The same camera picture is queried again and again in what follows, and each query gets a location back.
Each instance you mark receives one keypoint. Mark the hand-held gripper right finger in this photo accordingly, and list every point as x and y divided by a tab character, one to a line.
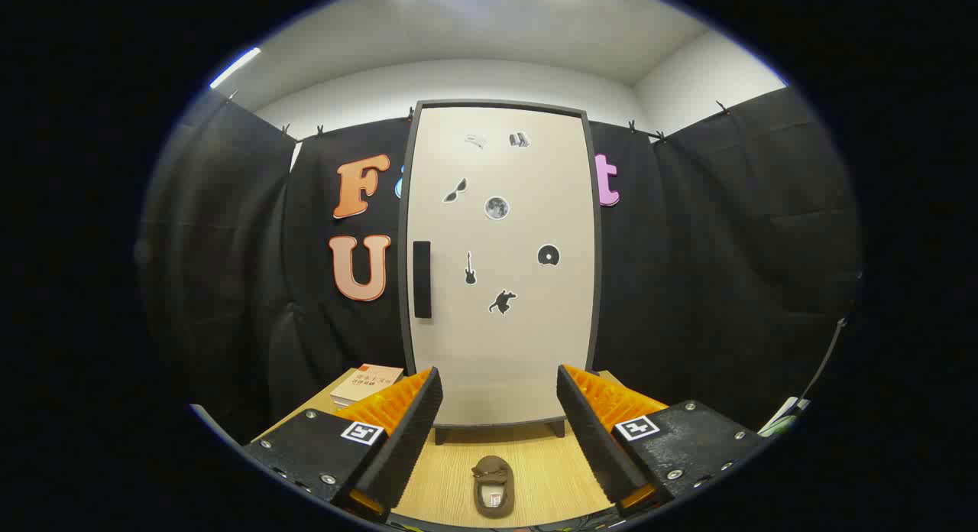
592	440

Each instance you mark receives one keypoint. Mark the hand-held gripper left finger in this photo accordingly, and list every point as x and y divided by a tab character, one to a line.
409	440

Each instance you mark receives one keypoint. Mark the dark grey shoe cabinet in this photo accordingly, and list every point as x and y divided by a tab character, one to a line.
441	436

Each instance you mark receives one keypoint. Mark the brown fuzzy shoe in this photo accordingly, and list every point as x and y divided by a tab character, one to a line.
493	490

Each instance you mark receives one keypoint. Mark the beige shoe cabinet door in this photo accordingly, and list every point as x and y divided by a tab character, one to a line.
519	348

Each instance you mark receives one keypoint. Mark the beige cover book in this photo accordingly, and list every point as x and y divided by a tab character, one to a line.
363	385

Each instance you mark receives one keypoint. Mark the black backdrop cloth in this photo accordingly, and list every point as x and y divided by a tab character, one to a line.
726	249

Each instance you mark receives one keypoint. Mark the ceiling light strip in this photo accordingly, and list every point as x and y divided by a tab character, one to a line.
235	67

